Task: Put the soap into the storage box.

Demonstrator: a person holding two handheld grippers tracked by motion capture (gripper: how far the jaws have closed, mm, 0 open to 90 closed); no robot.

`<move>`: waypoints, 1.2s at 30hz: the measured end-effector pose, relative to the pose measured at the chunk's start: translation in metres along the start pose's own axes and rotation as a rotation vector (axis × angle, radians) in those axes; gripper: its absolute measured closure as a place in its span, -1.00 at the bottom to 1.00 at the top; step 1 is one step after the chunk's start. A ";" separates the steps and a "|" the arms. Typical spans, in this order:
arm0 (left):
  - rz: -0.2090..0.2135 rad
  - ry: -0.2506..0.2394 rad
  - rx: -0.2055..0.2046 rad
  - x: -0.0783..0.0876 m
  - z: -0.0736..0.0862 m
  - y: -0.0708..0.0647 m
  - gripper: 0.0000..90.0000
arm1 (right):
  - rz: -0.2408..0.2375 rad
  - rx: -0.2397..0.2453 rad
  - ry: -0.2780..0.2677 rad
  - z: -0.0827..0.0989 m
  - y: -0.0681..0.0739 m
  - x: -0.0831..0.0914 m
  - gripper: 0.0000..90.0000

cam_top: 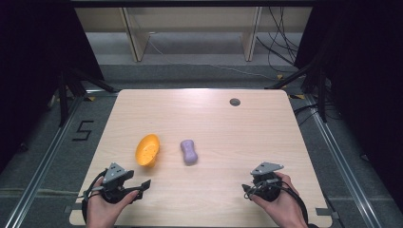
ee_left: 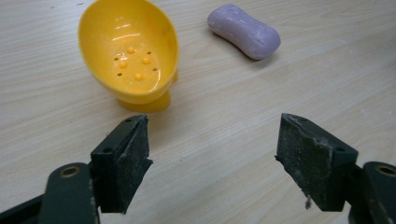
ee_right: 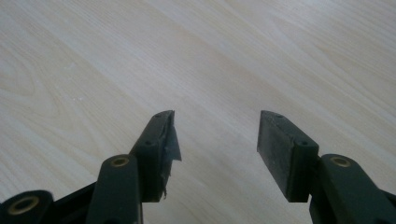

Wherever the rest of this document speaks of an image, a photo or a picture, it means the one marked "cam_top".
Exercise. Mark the orange soap dish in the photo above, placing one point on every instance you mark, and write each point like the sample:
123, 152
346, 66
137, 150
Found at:
147, 150

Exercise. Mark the grey table bracket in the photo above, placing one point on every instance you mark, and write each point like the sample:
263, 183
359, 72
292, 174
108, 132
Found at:
328, 212

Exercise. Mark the aluminium floor rail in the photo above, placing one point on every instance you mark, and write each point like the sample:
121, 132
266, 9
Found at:
47, 158
345, 164

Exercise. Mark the purple soap bar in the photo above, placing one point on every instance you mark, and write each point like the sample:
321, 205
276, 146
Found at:
189, 152

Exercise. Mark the black tripod stand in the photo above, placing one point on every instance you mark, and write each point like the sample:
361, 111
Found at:
63, 98
321, 95

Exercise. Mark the person's right hand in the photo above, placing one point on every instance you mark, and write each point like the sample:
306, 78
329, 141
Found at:
283, 207

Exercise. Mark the person's left hand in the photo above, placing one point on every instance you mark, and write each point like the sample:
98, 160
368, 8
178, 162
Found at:
104, 210

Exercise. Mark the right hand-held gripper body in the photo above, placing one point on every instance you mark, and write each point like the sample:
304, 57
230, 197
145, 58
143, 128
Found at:
266, 183

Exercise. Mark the grey table grommet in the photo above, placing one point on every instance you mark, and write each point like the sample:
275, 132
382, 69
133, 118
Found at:
234, 102

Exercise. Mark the black curtain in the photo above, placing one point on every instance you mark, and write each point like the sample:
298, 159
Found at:
31, 63
364, 79

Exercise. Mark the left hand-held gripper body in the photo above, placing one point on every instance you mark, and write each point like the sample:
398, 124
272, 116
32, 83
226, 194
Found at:
114, 177

